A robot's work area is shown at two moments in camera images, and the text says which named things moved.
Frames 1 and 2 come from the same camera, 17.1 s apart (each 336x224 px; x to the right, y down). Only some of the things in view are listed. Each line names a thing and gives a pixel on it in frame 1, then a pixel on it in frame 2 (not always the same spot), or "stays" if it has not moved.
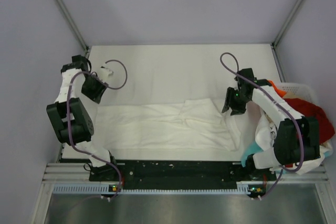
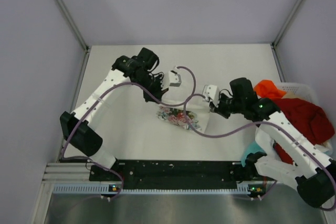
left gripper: (96, 96) → (158, 91)
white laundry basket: (300, 90) stays
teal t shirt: (253, 149) stays
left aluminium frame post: (64, 10) stays
